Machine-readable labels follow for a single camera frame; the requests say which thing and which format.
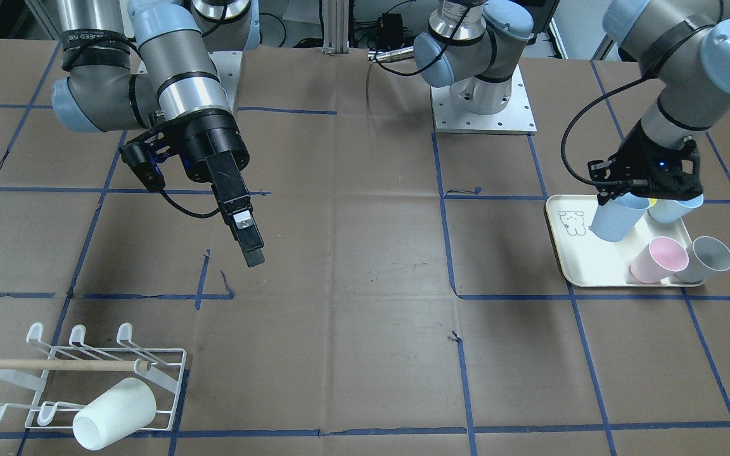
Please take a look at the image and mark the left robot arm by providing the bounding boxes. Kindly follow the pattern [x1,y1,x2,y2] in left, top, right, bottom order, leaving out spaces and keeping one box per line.
[413,1,730,206]

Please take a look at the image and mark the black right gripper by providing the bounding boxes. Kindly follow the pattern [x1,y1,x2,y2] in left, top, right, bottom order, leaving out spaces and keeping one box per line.
[179,109,265,268]

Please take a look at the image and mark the white wire cup rack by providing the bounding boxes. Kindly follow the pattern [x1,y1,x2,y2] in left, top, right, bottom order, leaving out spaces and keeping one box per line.
[0,322,188,432]

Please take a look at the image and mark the aluminium frame post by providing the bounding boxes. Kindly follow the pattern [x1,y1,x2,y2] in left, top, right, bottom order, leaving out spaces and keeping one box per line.
[319,0,353,54]

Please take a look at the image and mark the braided black cable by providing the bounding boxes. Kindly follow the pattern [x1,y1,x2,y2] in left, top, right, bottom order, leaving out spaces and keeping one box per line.
[561,73,657,187]

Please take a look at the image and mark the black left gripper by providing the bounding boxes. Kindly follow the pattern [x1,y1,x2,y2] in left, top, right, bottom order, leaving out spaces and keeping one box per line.
[588,122,702,205]

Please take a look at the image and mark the light blue cup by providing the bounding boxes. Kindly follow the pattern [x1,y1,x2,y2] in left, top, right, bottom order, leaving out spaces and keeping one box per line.
[590,193,651,242]
[647,194,705,224]

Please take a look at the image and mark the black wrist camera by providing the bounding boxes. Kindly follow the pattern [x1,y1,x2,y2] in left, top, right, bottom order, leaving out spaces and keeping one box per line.
[119,142,165,193]

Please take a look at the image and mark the white plastic cup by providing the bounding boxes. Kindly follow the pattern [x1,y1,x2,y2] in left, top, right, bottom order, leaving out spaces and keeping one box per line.
[73,378,157,451]

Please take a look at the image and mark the light blue cup front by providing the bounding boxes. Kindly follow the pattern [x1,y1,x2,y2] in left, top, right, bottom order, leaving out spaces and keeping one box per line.
[647,194,705,224]

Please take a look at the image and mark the grey plastic cup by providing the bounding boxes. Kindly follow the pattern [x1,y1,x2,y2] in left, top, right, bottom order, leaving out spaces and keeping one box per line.
[675,236,730,283]

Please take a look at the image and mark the pink plastic cup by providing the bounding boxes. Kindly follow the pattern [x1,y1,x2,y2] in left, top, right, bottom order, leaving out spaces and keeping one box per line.
[629,236,689,284]

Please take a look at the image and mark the cream serving tray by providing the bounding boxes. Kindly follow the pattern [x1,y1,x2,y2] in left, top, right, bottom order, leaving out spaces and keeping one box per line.
[544,194,693,288]

